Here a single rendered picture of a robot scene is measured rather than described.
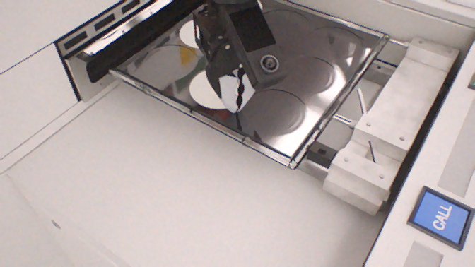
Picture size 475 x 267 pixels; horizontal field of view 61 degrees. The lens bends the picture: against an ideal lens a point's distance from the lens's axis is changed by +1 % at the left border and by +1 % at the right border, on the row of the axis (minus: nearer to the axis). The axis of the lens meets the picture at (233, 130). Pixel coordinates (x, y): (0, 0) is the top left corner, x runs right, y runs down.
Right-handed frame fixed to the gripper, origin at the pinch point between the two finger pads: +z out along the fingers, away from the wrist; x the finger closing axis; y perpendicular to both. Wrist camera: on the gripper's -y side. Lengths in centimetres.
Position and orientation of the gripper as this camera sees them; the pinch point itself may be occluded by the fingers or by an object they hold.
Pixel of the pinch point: (237, 108)
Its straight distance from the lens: 61.4
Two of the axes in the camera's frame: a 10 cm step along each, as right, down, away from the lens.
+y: -4.3, -6.8, 6.0
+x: -9.0, 3.2, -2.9
